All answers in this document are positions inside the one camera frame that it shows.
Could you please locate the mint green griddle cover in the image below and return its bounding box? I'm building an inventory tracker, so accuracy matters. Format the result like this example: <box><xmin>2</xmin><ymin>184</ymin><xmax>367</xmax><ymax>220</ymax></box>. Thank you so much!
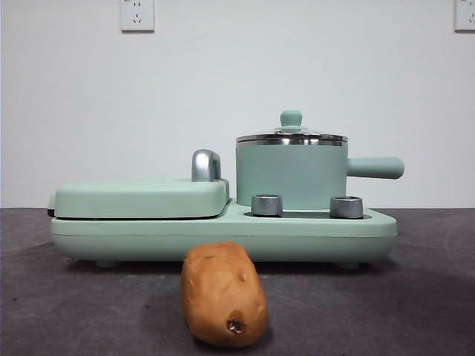
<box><xmin>47</xmin><ymin>177</ymin><xmax>231</xmax><ymax>220</ymax></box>

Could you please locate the white wall socket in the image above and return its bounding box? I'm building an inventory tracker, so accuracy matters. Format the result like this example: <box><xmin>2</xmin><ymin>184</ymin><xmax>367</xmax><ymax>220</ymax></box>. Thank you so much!
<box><xmin>454</xmin><ymin>0</ymin><xmax>475</xmax><ymax>33</ymax></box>
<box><xmin>119</xmin><ymin>0</ymin><xmax>155</xmax><ymax>33</ymax></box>

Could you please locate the brown potato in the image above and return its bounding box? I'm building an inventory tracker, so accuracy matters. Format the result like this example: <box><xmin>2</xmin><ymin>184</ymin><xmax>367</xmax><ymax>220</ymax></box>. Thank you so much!
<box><xmin>180</xmin><ymin>241</ymin><xmax>269</xmax><ymax>346</ymax></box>

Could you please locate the chrome cover handle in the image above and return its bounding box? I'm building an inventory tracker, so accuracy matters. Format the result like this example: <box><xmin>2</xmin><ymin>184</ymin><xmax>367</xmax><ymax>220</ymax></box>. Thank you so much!
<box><xmin>191</xmin><ymin>148</ymin><xmax>223</xmax><ymax>182</ymax></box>

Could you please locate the mint green breakfast machine base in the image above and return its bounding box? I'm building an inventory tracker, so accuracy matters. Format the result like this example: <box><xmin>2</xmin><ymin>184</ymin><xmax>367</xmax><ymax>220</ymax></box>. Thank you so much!
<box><xmin>50</xmin><ymin>196</ymin><xmax>399</xmax><ymax>268</ymax></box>

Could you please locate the silver steel steamer tray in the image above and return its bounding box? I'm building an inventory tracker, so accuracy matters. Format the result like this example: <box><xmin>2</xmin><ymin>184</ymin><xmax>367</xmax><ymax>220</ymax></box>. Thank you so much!
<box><xmin>237</xmin><ymin>139</ymin><xmax>348</xmax><ymax>147</ymax></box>

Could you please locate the glass lid with green knob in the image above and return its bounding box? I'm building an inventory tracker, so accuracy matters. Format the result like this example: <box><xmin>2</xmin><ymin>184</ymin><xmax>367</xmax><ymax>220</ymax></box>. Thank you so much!
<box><xmin>236</xmin><ymin>109</ymin><xmax>349</xmax><ymax>142</ymax></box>

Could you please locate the mint green pot with handle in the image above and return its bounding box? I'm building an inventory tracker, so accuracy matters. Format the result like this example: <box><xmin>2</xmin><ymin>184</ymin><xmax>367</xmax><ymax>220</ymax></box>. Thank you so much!
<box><xmin>235</xmin><ymin>142</ymin><xmax>405</xmax><ymax>209</ymax></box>

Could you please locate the silver control knob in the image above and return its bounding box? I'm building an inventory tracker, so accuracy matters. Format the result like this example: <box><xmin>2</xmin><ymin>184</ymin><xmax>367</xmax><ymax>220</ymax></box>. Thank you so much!
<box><xmin>329</xmin><ymin>196</ymin><xmax>364</xmax><ymax>219</ymax></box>
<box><xmin>251</xmin><ymin>194</ymin><xmax>283</xmax><ymax>217</ymax></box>

